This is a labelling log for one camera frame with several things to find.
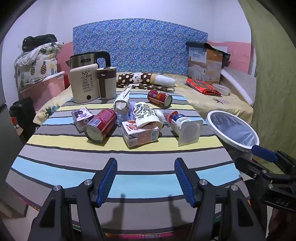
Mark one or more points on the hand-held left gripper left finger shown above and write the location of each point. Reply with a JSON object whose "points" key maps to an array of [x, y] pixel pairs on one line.
{"points": [[107, 180]]}

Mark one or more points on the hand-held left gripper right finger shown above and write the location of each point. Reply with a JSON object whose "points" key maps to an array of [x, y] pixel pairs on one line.
{"points": [[183, 183]]}

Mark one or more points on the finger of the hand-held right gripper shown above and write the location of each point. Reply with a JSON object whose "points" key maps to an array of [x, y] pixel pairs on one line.
{"points": [[249, 166], [263, 153]]}

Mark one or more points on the translucent plastic trash bag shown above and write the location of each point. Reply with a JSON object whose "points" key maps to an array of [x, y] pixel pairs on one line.
{"points": [[233, 129]]}

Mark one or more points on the red and white drink carton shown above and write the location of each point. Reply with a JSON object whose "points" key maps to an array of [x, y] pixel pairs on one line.
{"points": [[141, 136]]}

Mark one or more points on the white yogurt cup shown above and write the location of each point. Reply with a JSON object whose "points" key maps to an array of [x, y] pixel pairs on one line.
{"points": [[187, 127]]}

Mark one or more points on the red drink can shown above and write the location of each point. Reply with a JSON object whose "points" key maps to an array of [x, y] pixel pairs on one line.
{"points": [[159, 97], [101, 124]]}

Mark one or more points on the white round trash bin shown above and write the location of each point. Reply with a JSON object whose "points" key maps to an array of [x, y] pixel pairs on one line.
{"points": [[209, 124]]}

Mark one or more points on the purple drink carton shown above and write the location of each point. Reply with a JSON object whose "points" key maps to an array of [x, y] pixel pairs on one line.
{"points": [[81, 118]]}

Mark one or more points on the red plastic wrapper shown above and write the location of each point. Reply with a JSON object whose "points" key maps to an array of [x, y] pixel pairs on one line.
{"points": [[170, 115]]}

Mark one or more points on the patterned paper cup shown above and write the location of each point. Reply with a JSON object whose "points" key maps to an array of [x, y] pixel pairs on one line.
{"points": [[145, 113]]}

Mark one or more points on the white paper wrapper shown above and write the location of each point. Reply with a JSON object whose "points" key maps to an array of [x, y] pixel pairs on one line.
{"points": [[122, 99]]}

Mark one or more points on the striped tablecloth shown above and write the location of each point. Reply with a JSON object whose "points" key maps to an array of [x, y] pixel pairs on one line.
{"points": [[69, 157]]}

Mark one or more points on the green curtain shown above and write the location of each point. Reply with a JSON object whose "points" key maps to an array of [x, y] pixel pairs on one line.
{"points": [[272, 81]]}

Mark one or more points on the white foam board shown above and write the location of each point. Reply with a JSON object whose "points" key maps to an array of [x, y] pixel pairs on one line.
{"points": [[238, 83]]}

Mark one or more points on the clear plastic bowl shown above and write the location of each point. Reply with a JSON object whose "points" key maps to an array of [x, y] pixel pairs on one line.
{"points": [[220, 89]]}

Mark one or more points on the red plaid cloth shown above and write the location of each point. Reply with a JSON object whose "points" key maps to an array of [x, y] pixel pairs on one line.
{"points": [[201, 87]]}

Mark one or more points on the beige cup with brown lid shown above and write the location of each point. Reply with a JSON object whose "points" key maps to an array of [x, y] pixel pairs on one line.
{"points": [[108, 85]]}

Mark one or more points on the beige water warmer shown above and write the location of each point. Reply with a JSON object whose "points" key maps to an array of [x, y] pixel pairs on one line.
{"points": [[84, 85]]}

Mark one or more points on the grey cabinet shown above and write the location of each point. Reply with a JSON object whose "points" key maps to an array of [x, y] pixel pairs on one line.
{"points": [[9, 150]]}

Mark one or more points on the cardboard bedding box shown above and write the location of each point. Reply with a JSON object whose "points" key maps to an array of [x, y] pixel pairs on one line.
{"points": [[203, 67]]}

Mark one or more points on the brown polka dot blanket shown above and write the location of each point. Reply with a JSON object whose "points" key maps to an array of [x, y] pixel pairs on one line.
{"points": [[131, 77]]}

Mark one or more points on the pink storage box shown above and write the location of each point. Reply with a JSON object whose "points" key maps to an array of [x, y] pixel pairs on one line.
{"points": [[46, 92]]}

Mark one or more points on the black backpack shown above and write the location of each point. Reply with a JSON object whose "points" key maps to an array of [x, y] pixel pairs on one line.
{"points": [[22, 111]]}

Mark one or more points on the stainless steel electric kettle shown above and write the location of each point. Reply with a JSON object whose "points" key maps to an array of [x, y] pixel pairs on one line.
{"points": [[83, 60]]}

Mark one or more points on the pineapple print quilt bundle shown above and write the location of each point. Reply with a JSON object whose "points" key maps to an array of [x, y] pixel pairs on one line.
{"points": [[34, 67]]}

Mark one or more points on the blue floral headboard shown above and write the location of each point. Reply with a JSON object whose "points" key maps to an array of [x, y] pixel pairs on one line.
{"points": [[138, 46]]}

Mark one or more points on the black cloth bag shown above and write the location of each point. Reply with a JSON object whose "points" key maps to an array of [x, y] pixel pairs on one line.
{"points": [[39, 41]]}

